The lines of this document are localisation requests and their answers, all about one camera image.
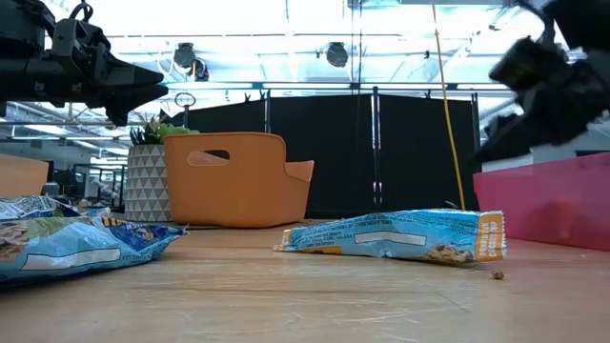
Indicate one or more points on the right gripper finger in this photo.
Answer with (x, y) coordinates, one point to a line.
(505, 138)

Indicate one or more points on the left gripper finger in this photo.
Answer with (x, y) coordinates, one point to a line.
(138, 97)
(136, 77)

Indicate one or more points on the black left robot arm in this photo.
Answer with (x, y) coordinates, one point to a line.
(19, 24)

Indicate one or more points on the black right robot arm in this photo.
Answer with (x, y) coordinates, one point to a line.
(581, 19)

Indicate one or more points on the blue granola bar orange end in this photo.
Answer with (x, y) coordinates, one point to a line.
(395, 236)

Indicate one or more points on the black ceiling fixture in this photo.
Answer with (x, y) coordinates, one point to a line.
(337, 54)
(185, 54)

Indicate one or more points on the translucent pink shallow bin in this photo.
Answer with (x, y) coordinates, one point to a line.
(538, 200)

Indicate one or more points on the succulent in triangle-patterned pot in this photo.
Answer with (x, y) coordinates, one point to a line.
(145, 186)

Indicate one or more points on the small brown crumb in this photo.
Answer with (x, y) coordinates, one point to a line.
(497, 274)

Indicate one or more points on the black partition screen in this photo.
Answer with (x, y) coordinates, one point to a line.
(343, 157)

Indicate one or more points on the blue snack bags left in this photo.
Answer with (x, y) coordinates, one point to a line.
(71, 248)

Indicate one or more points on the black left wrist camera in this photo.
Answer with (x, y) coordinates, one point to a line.
(76, 38)

